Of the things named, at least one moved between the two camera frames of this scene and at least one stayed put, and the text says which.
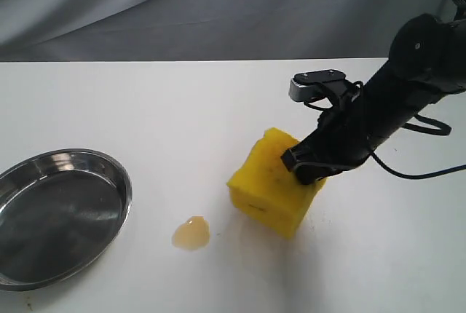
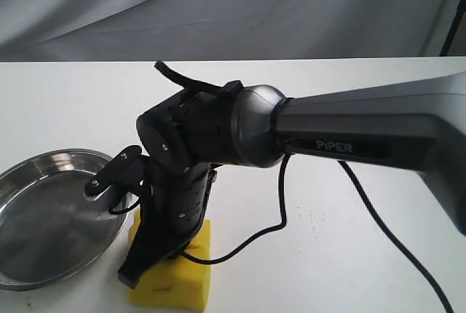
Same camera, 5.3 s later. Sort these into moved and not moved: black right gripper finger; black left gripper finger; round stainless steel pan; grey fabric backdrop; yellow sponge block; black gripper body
Moved: black gripper body; black left gripper finger; yellow sponge block; black right gripper finger
Not moved: grey fabric backdrop; round stainless steel pan
